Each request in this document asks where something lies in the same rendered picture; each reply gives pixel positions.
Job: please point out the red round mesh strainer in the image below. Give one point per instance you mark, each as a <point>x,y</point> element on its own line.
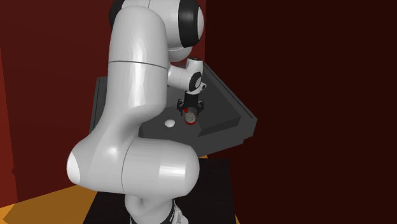
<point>190,118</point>

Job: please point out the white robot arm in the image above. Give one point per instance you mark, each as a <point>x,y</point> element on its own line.
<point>133,93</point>

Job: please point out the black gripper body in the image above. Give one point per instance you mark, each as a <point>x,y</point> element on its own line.
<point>191,100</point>

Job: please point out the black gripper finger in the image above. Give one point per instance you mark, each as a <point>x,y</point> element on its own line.
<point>180,105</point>
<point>200,105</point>

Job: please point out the small white round object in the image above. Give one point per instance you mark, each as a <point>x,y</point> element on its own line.
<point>169,123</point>

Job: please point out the dark grey basin counter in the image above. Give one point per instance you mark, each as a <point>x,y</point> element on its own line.
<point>223,107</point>

